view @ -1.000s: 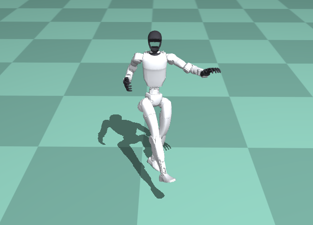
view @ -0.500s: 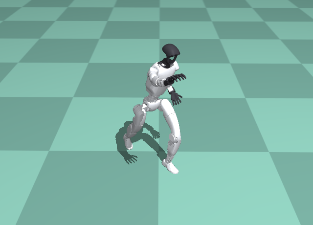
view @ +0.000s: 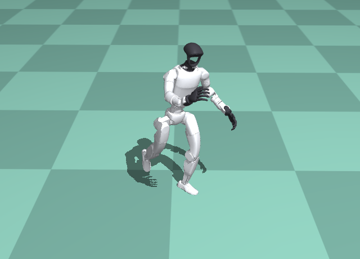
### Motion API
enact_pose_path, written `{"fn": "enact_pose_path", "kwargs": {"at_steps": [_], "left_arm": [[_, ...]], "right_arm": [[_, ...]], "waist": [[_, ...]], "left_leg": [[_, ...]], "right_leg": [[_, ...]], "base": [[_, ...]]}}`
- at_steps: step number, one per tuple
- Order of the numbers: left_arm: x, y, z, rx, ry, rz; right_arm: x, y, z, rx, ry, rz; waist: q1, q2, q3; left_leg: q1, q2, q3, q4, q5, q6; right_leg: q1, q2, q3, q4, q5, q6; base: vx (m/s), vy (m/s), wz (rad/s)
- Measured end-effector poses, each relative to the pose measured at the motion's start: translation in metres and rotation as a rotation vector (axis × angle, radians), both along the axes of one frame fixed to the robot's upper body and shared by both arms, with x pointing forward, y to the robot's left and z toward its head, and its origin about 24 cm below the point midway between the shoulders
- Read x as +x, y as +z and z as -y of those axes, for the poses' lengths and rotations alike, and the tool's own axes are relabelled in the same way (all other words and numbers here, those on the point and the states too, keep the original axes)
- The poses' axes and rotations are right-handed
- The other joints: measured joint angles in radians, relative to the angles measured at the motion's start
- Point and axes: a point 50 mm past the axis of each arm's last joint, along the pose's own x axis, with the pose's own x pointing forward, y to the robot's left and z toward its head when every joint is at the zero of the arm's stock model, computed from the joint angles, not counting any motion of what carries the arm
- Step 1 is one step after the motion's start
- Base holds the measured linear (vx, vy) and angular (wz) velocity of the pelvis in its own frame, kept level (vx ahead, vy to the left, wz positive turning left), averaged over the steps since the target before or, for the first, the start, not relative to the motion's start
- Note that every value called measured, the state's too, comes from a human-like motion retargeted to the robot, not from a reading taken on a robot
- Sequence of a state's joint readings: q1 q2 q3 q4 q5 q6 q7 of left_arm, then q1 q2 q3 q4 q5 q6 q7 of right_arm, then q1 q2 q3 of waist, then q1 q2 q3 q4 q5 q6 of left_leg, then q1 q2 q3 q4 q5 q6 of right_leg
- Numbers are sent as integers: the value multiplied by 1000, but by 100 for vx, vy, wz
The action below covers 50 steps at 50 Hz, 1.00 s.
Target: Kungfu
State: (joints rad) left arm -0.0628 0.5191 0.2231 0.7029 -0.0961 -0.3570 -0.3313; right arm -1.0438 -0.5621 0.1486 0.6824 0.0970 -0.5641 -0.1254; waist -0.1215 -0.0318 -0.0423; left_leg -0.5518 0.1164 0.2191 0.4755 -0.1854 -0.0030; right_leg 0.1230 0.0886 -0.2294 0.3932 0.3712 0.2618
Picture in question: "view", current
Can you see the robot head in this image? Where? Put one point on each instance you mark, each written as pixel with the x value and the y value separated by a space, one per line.
pixel 192 50

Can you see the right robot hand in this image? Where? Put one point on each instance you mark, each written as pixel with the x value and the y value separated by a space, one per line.
pixel 195 96

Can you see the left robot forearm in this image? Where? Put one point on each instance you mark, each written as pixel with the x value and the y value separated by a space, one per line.
pixel 218 102

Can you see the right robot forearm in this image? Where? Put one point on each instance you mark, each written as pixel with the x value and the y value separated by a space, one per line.
pixel 175 100

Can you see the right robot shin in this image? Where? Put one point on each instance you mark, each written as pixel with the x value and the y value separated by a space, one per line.
pixel 149 153

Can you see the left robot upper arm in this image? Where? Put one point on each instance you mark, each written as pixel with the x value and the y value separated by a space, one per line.
pixel 205 82

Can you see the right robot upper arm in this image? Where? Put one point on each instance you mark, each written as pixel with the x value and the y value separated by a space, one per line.
pixel 169 78

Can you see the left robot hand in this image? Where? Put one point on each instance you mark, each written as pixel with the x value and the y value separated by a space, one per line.
pixel 231 117

